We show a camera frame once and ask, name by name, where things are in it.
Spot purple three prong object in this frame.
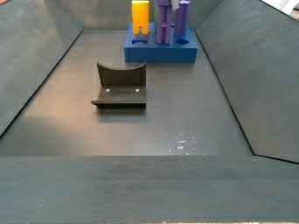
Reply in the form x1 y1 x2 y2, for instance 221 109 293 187
155 0 173 44

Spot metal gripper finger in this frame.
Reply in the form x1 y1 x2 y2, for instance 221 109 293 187
171 0 181 11

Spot black curved fixture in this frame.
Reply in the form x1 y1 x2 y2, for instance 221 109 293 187
91 63 147 107

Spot blue peg board base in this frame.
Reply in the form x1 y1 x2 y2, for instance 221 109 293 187
125 23 198 63

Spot yellow slotted block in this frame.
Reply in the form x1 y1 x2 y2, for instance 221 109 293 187
133 0 150 35

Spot purple star peg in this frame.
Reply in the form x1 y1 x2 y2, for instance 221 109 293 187
174 0 191 36

